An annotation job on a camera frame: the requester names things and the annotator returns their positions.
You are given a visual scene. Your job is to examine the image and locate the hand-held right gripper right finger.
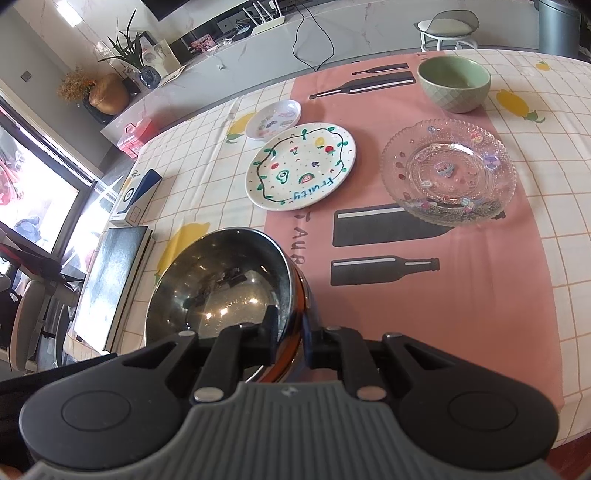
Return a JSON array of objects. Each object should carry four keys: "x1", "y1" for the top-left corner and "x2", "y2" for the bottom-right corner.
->
[{"x1": 302, "y1": 326, "x2": 462, "y2": 401}]

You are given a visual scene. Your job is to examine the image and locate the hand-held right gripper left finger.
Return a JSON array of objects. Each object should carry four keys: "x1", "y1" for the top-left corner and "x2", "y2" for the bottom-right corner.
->
[{"x1": 122, "y1": 302, "x2": 288, "y2": 401}]

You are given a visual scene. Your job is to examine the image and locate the steel bowl with orange band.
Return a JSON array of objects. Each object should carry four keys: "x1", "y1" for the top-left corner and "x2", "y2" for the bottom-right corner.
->
[{"x1": 144, "y1": 227, "x2": 319, "y2": 384}]

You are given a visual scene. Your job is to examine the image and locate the white fruit-painted plate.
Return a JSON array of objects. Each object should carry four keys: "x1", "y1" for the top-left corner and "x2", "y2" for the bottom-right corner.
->
[{"x1": 245, "y1": 122, "x2": 358, "y2": 212}]

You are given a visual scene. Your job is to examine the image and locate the clear glass sticker plate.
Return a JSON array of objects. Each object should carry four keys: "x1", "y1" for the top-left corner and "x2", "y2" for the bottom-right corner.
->
[{"x1": 380, "y1": 119, "x2": 517, "y2": 228}]

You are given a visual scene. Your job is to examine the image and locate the small white sticker plate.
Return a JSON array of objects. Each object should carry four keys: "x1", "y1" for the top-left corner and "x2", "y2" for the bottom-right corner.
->
[{"x1": 245, "y1": 99, "x2": 302, "y2": 140}]

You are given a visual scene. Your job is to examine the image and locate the green ceramic bowl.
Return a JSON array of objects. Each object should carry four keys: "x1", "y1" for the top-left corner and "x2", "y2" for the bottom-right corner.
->
[{"x1": 417, "y1": 55, "x2": 491, "y2": 114}]

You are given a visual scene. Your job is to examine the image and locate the pink bottle-print cloth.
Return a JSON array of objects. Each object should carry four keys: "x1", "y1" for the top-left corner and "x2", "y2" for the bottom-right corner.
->
[{"x1": 264, "y1": 58, "x2": 566, "y2": 411}]

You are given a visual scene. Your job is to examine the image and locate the dark hardcover book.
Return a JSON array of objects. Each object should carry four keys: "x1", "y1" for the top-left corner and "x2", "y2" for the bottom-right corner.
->
[{"x1": 69, "y1": 225, "x2": 155, "y2": 354}]

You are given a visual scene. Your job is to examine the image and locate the blue and white box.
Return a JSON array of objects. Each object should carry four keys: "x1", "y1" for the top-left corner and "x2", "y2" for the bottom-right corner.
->
[{"x1": 110, "y1": 169, "x2": 163, "y2": 227}]

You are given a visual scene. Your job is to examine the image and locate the pink plastic box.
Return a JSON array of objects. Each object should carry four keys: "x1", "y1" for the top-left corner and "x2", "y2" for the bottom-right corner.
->
[{"x1": 117, "y1": 117, "x2": 160, "y2": 160}]

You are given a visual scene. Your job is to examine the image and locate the white chair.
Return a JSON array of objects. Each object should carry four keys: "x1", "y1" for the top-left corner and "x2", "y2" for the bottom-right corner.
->
[{"x1": 9, "y1": 279, "x2": 51, "y2": 374}]

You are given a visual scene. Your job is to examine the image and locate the black stand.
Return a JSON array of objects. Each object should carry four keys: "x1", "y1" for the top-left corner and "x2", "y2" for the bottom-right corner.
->
[{"x1": 0, "y1": 222, "x2": 88, "y2": 289}]

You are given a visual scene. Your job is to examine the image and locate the window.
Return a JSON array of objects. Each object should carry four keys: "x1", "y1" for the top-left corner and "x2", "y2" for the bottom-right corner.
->
[{"x1": 0, "y1": 99, "x2": 98, "y2": 259}]

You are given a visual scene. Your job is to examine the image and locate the checked lemon-print tablecloth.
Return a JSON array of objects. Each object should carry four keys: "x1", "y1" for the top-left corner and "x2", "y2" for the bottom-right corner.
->
[{"x1": 65, "y1": 48, "x2": 591, "y2": 446}]

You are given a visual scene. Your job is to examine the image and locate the gold round vase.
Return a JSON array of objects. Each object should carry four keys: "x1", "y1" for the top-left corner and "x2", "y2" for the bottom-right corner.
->
[{"x1": 89, "y1": 74, "x2": 130, "y2": 115}]

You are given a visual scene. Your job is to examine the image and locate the framed picture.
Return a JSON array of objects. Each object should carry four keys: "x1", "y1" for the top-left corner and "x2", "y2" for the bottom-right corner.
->
[{"x1": 139, "y1": 38, "x2": 182, "y2": 78}]

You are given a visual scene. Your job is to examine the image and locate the white router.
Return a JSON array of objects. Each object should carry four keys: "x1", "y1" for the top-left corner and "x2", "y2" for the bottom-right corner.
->
[{"x1": 242, "y1": 0, "x2": 296, "y2": 35}]

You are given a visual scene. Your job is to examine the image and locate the green leafy plant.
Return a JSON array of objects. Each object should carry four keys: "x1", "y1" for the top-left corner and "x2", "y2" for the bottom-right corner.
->
[{"x1": 98, "y1": 9, "x2": 153, "y2": 70}]

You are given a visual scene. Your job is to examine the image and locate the dried flower bunch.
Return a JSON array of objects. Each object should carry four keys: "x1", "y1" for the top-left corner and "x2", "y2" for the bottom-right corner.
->
[{"x1": 56, "y1": 67, "x2": 98, "y2": 102}]

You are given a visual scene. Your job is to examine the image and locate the black television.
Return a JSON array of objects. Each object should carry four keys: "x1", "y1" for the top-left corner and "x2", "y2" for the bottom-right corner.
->
[{"x1": 141, "y1": 0, "x2": 204, "y2": 21}]

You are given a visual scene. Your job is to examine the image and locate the white round stool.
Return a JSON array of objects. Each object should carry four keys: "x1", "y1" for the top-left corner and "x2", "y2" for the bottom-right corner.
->
[{"x1": 413, "y1": 10, "x2": 481, "y2": 52}]

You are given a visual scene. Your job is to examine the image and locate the grey trash can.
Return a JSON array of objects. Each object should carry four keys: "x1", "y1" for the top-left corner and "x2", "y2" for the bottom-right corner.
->
[{"x1": 536, "y1": 0, "x2": 581, "y2": 58}]

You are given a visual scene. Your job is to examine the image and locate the black cable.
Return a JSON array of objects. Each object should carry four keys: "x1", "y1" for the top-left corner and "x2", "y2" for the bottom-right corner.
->
[{"x1": 291, "y1": 0, "x2": 336, "y2": 72}]

